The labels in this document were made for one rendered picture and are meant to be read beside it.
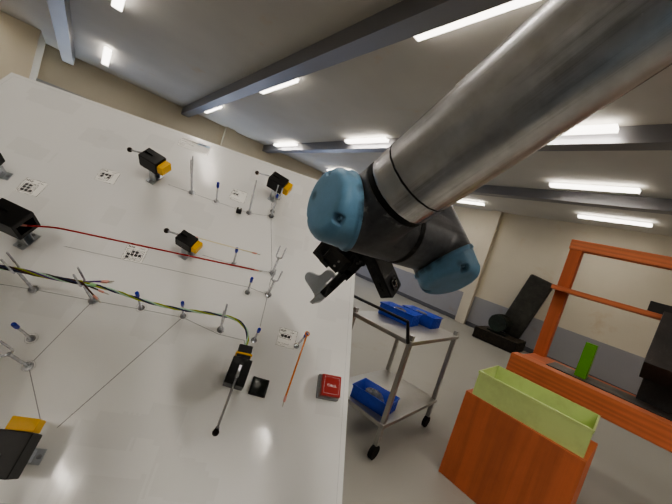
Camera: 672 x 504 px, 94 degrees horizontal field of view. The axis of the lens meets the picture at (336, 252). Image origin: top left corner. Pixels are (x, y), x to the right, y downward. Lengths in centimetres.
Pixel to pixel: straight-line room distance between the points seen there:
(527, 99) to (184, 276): 83
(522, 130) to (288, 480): 77
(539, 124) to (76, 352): 86
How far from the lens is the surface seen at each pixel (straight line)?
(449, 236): 38
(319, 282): 60
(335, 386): 85
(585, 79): 24
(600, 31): 24
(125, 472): 82
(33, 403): 87
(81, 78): 1031
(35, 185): 113
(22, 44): 943
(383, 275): 55
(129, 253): 96
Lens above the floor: 147
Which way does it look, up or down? 3 degrees down
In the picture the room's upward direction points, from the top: 17 degrees clockwise
